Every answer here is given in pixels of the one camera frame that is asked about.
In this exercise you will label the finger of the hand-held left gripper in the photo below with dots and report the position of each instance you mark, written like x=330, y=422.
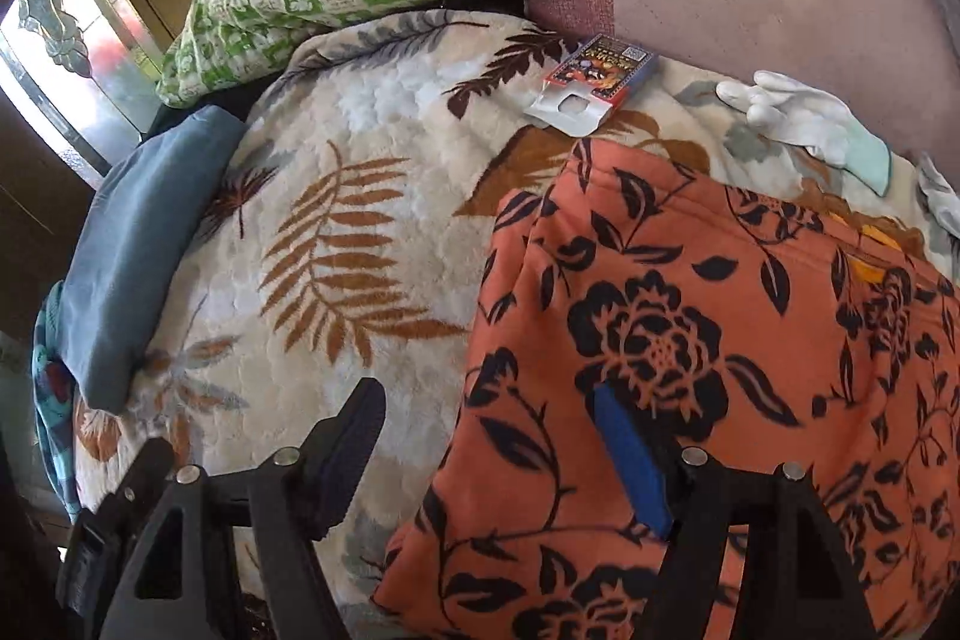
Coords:
x=112, y=520

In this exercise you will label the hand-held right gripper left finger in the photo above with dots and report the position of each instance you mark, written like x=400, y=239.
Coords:
x=341, y=460

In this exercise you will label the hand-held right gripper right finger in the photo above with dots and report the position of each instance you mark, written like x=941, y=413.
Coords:
x=630, y=452

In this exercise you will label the orange black floral shirt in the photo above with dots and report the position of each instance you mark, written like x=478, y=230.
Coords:
x=675, y=325

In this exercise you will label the teal striped cloth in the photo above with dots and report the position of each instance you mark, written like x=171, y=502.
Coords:
x=52, y=415

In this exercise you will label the blue folded cloth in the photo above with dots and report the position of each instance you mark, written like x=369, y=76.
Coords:
x=142, y=250

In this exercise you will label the cream leaf-print blanket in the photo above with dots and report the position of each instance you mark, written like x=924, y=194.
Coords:
x=360, y=145

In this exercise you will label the white glove with mint cuff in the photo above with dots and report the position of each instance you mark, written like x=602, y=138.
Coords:
x=810, y=123

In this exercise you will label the small red printed box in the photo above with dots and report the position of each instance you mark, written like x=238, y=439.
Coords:
x=600, y=74

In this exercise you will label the white grey glove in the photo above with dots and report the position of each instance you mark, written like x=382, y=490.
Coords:
x=941, y=205

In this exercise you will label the stained glass window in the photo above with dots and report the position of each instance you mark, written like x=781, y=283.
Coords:
x=67, y=48

